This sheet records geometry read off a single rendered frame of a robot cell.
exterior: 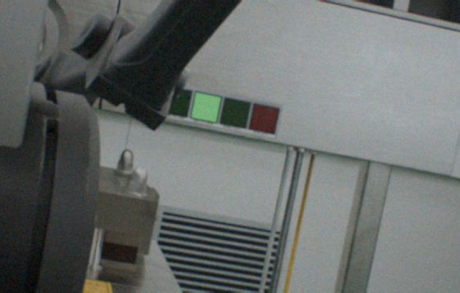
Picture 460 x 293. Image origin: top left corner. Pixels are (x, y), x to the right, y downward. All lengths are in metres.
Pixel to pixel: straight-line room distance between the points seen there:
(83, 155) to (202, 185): 3.86
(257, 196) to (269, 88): 2.44
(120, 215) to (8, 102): 1.12
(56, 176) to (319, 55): 1.54
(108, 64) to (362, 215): 1.34
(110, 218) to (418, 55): 0.79
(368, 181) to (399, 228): 2.39
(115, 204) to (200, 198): 2.77
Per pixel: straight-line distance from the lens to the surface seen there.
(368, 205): 2.13
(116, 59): 0.85
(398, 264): 4.54
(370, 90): 1.94
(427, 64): 1.98
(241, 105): 1.86
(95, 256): 1.53
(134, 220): 1.50
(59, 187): 0.38
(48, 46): 1.50
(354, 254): 2.14
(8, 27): 0.38
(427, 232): 4.56
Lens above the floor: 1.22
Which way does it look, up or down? 3 degrees down
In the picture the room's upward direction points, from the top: 11 degrees clockwise
